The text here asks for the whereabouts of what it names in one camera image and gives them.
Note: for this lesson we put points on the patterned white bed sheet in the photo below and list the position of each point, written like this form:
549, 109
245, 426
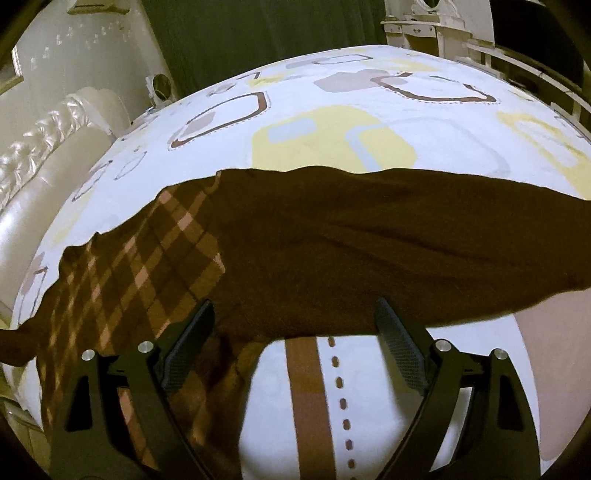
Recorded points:
323, 138

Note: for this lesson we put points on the white tufted leather headboard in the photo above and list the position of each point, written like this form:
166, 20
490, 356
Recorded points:
46, 175

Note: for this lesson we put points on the brown plaid sweater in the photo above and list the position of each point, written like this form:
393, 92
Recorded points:
323, 258

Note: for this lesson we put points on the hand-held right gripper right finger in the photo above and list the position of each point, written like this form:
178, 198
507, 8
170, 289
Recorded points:
397, 332

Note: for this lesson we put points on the white dresser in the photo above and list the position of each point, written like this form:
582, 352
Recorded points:
452, 41

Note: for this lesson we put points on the green curtain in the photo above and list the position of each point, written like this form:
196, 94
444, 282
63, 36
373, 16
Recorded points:
254, 32

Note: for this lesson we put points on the small round mirror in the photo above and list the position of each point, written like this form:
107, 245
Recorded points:
160, 86

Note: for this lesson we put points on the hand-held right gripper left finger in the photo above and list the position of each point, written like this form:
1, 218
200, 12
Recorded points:
189, 341

